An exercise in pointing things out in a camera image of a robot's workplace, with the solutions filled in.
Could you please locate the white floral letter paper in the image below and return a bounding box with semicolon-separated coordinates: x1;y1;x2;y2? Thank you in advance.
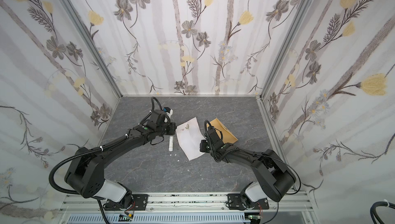
176;118;205;161

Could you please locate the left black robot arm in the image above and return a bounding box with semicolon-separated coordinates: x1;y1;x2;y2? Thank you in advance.
65;107;177;202

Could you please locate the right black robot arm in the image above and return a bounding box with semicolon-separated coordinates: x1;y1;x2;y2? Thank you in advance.
200;120;297;208

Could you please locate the brown kraft envelope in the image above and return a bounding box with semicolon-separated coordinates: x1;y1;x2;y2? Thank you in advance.
210;118;238;144

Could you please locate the white glue stick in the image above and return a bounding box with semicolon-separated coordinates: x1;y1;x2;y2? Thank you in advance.
168;135;174;152

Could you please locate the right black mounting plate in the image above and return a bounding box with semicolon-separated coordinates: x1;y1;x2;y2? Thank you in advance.
225;193;270;211

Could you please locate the black mounting plate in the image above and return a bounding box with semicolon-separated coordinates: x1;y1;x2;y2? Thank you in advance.
103;193;149;211
225;193;270;211

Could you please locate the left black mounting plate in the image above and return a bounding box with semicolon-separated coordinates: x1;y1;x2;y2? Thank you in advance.
103;193;149;211

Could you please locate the white perforated cable duct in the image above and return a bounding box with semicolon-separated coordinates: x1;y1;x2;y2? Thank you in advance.
66;213;251;224

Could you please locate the left black corrugated cable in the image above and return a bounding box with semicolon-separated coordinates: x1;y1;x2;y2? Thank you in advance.
48;134;130;224

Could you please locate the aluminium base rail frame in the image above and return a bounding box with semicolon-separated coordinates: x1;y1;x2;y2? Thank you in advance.
57;191;318;224

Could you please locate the black cable bottom right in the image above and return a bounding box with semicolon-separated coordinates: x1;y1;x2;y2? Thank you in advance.
370;200;395;224

